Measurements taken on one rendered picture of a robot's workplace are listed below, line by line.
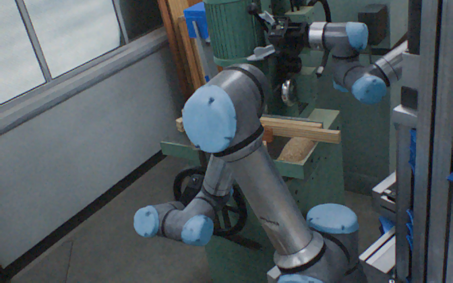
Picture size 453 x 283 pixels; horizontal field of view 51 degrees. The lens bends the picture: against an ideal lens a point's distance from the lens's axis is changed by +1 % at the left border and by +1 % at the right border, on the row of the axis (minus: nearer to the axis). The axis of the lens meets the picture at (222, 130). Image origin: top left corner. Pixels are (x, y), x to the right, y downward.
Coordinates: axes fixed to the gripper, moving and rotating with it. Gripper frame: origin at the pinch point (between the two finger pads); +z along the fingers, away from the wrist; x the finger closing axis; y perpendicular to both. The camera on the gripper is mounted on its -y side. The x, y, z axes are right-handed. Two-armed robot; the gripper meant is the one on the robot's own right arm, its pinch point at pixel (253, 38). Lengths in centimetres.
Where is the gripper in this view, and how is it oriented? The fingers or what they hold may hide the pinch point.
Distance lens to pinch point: 152.4
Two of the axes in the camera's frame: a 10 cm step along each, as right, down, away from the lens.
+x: -2.5, 9.5, -2.0
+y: -4.5, -3.0, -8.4
